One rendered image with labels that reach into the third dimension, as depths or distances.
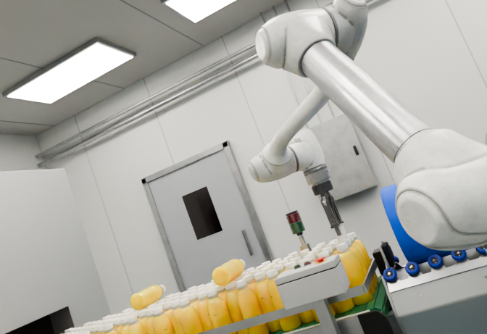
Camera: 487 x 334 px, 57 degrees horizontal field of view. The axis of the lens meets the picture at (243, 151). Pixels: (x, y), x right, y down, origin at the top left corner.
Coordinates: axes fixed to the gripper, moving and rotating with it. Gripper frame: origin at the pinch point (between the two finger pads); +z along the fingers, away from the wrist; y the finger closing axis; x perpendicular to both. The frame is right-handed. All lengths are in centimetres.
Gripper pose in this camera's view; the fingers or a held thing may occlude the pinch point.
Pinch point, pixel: (340, 235)
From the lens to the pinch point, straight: 171.5
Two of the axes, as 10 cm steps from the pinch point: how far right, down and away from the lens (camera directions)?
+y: 3.5, 0.0, 9.4
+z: 3.5, 9.3, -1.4
